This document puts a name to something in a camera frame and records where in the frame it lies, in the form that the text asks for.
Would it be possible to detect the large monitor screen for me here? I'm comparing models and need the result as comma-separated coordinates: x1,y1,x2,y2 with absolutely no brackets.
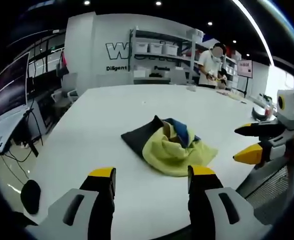
0,51,31,119

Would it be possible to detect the white side desk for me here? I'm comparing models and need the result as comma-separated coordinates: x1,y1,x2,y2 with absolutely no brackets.
0,111,28,155

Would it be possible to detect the black cable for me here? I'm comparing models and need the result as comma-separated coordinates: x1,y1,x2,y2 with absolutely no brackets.
1,99,44,180

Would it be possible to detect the red sign on stand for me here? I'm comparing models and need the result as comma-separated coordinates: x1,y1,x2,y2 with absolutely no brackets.
237,59,254,97

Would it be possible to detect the yellow blue dark garment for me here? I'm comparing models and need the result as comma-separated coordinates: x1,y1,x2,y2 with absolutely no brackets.
120,114,219,178

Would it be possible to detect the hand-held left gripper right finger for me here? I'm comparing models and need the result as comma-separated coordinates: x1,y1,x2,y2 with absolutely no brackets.
187,164,273,240

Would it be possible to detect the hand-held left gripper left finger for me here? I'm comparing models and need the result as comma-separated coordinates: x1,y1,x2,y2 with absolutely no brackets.
26,167,117,240

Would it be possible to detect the black curved object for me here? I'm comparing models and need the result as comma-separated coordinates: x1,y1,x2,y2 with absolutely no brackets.
251,106,269,122

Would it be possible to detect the white office chair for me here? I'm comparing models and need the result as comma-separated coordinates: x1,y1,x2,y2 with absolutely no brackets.
52,72,80,103

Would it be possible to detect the grey metal storage shelf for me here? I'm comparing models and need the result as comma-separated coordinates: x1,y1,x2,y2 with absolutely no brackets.
129,26,204,85

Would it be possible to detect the white storage bin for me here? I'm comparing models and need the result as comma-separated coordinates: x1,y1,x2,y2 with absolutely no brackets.
162,43,179,56
136,41,150,54
149,42,163,54

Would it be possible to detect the black round object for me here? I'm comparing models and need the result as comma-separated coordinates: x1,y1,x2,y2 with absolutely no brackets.
20,179,42,215

